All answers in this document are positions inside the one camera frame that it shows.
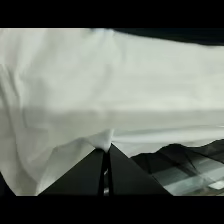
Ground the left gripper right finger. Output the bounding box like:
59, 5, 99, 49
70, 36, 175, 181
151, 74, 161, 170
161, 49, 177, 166
108, 143, 172, 197

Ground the white shirt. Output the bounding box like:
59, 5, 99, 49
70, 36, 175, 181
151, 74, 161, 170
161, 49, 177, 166
0, 28, 224, 197

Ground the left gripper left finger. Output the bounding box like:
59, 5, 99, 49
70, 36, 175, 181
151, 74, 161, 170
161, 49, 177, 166
38, 147, 106, 197

